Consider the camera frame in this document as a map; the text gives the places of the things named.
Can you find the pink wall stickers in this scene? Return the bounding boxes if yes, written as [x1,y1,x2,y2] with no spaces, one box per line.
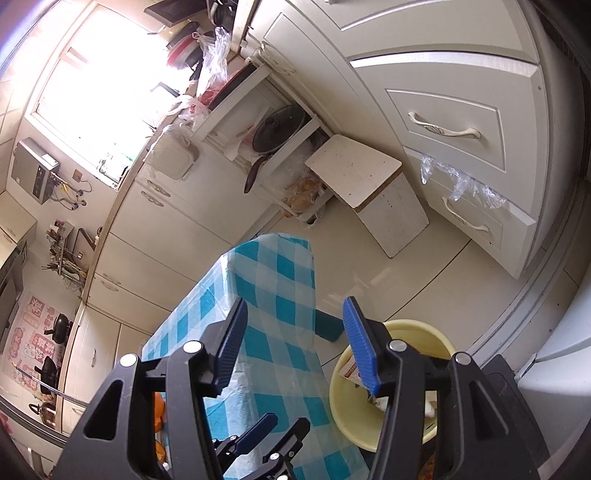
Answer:
[7,293,63,384]

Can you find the range hood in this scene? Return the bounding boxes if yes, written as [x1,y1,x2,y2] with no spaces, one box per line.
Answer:
[0,215,38,344]

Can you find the small white wooden stool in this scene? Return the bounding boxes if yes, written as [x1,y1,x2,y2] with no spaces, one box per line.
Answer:
[305,135,430,259]

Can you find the blue checked plastic tablecloth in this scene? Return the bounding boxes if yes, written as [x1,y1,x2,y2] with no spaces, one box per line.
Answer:
[141,233,370,480]

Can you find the bag of bread buns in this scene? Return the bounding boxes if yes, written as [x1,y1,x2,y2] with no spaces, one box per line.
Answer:
[283,176,326,214]

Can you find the stacked red white pots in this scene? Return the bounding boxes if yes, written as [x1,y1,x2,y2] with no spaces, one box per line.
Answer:
[165,21,204,71]

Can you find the wall water heater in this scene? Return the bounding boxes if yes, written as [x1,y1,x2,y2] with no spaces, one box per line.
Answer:
[10,141,93,208]

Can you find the white appliance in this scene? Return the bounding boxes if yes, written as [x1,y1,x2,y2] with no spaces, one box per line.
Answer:
[517,295,591,444]

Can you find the white hanging bin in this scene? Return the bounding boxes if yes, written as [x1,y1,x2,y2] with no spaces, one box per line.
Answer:
[147,124,200,182]

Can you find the wall utensil rack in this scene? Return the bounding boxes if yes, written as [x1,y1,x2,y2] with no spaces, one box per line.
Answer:
[44,219,95,291]

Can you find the white kitchen cabinets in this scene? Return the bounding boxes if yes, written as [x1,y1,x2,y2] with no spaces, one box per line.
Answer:
[60,0,552,416]

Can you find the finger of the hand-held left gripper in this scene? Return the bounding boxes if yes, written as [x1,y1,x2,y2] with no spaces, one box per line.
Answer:
[211,412,274,467]
[252,418,311,480]

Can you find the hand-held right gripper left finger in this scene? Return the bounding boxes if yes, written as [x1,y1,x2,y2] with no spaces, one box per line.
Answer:
[51,298,250,480]

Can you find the black pan with handle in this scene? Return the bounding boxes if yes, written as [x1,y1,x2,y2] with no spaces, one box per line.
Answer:
[16,356,58,398]

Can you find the orange patterned cloth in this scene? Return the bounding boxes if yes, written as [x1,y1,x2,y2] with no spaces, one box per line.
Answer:
[411,440,439,480]

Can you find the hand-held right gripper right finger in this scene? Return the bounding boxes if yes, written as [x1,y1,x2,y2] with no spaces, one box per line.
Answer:
[342,296,546,480]

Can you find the white trolley rack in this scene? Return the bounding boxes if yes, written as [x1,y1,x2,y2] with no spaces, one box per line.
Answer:
[191,62,334,227]

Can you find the red white plastic bag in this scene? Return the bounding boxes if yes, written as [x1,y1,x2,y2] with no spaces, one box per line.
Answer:
[177,95,208,127]

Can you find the kitchen window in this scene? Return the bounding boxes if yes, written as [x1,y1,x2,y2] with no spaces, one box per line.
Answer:
[25,2,185,185]

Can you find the hanging metal tray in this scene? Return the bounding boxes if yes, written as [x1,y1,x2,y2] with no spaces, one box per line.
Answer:
[69,227,95,264]

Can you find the yellow fruit peel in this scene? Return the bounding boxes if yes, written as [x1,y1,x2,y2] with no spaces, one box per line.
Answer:
[154,392,169,462]

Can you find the red printed white packet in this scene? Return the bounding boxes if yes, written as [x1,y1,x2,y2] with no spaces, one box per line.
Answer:
[338,355,370,385]

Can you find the clear plastic bag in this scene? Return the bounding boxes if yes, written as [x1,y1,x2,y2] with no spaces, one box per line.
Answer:
[198,27,252,109]

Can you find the metal stovetop kettle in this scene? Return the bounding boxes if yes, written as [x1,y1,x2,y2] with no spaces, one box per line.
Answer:
[30,401,58,425]

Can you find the white tissue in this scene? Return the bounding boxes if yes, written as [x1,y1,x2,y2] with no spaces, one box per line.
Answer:
[372,392,439,418]

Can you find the clear plastic on drawer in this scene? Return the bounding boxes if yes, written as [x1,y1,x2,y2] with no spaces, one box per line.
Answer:
[419,154,509,209]

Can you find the black frying pan with lid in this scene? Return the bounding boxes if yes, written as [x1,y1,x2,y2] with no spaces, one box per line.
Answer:
[244,105,309,193]

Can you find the black wok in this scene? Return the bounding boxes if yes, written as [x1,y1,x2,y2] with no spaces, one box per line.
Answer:
[44,313,75,344]

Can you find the yellow plastic basin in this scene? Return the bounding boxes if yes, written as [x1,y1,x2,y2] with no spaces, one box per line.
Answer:
[329,318,457,454]

